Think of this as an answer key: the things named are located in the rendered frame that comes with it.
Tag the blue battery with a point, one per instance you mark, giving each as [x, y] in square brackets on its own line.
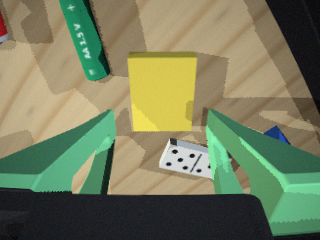
[277, 134]

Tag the yellow block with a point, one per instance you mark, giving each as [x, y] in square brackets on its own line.
[162, 90]

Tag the green aa battery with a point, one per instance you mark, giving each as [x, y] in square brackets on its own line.
[83, 29]

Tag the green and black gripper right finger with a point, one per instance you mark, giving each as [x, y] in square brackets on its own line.
[286, 179]

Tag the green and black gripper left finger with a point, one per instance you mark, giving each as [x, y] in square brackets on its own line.
[49, 166]

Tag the white domino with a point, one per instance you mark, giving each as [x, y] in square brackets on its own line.
[187, 158]

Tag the red battery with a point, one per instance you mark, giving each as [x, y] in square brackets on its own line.
[3, 31]

